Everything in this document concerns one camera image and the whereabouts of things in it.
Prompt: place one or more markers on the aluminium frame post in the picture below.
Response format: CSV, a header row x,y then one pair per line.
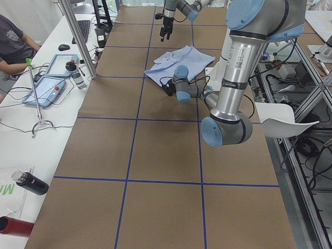
x,y
76,32

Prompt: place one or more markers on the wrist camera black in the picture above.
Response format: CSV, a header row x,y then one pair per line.
x,y
159,16
168,86

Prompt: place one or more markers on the white plastic chair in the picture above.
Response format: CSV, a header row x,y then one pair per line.
x,y
278,120

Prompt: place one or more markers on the teach pendant tablet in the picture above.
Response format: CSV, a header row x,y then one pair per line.
x,y
48,89
57,65

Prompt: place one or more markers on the lower teach pendant tablet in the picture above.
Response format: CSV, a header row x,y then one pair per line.
x,y
48,89

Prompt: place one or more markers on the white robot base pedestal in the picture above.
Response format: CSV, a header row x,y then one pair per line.
x,y
216,73

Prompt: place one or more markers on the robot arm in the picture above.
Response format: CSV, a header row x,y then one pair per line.
x,y
252,24
168,14

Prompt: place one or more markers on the black thermos bottle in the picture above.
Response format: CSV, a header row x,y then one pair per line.
x,y
30,182

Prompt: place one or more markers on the upper teach pendant tablet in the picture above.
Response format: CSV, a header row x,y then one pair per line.
x,y
57,65

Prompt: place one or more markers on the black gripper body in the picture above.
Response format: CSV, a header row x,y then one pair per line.
x,y
169,88
166,22

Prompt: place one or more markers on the seated person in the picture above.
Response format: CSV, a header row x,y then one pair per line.
x,y
16,47

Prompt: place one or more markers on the black keyboard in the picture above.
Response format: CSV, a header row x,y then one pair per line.
x,y
84,26

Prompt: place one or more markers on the red bottle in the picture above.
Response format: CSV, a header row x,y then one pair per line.
x,y
15,227

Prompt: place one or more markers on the metal stand green tip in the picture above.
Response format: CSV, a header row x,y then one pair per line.
x,y
39,114

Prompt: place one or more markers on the light blue striped shirt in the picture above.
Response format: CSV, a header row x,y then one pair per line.
x,y
190,57

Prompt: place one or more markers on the black computer mouse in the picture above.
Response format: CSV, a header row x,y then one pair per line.
x,y
63,47

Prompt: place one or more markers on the clear water bottle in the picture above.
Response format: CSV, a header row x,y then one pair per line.
x,y
75,74

